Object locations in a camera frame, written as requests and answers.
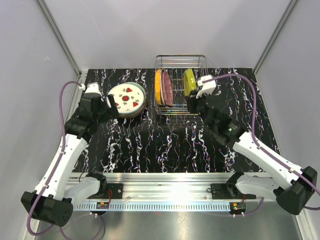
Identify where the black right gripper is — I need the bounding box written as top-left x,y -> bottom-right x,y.
185,88 -> 215,131

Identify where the white watermelon pattern plate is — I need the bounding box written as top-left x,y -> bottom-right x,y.
106,84 -> 147,113

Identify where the lime green polka dot plate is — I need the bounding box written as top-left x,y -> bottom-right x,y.
183,68 -> 197,97

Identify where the pink polka dot plate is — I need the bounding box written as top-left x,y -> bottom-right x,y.
161,70 -> 174,107

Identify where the yellow polka dot plate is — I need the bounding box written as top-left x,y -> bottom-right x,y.
154,69 -> 162,105

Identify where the white plate green lettered rim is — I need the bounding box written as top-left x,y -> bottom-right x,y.
160,72 -> 166,106

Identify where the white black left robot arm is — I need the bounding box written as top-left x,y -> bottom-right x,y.
21,93 -> 119,227

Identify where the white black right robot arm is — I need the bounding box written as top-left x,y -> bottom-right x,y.
185,90 -> 318,215

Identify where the stack of round plates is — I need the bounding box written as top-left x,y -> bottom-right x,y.
113,82 -> 148,119

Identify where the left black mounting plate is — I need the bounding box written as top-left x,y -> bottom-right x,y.
89,183 -> 124,200

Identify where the black mounting plate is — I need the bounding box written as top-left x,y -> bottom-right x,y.
206,183 -> 257,201
89,183 -> 124,200

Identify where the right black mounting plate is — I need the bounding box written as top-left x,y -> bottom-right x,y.
206,183 -> 257,201

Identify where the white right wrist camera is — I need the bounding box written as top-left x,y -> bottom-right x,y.
196,74 -> 217,99

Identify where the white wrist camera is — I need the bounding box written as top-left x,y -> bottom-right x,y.
196,74 -> 217,99
84,82 -> 102,96

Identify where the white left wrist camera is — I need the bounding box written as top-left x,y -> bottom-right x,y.
84,82 -> 102,96

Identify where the metal wire dish rack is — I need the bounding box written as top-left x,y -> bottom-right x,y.
154,54 -> 209,116

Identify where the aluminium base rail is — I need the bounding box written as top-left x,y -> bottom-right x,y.
33,172 -> 306,203

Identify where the white slotted cable duct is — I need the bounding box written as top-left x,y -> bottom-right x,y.
74,201 -> 231,212

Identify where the left aluminium frame post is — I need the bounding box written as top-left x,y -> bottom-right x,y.
35,0 -> 82,78

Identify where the aluminium frame post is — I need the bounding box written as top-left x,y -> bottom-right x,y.
253,0 -> 300,75
35,0 -> 82,78

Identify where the right aluminium frame post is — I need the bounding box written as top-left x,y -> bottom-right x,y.
253,0 -> 300,75

